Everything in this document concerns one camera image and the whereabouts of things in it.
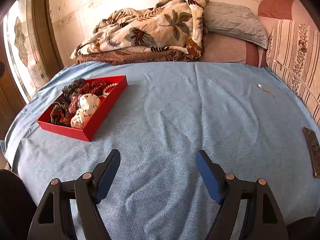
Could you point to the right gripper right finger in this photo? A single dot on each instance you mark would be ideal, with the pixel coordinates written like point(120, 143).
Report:
point(263, 218)

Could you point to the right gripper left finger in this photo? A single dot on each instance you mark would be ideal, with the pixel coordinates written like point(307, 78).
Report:
point(53, 217)

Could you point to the red white plaid scrunchie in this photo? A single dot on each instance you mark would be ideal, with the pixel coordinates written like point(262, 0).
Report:
point(74, 105)

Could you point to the red jewelry tray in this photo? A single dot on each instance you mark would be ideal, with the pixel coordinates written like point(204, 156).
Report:
point(57, 119)

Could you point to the brown patterned hair clip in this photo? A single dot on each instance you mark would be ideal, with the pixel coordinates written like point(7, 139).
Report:
point(313, 147)

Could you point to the grey black fluffy scrunchie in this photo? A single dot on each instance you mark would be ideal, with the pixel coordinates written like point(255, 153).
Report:
point(70, 89)

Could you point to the red white dotted scrunchie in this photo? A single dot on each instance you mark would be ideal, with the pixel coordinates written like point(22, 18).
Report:
point(95, 87)

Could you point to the light blue bed sheet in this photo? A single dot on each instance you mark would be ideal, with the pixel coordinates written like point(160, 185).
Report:
point(168, 112)

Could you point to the pink striped pillow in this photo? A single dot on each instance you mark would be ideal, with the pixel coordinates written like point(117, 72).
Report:
point(293, 55)

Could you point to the pink bed cover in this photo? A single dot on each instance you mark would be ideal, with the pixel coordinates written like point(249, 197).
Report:
point(222, 49)

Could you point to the grey pillow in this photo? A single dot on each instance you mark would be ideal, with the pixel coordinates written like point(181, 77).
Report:
point(235, 21)

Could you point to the floral leaf print blanket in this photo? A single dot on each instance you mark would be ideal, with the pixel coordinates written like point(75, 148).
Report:
point(171, 25)

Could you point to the window with frame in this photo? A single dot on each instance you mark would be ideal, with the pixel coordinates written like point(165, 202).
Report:
point(30, 45)

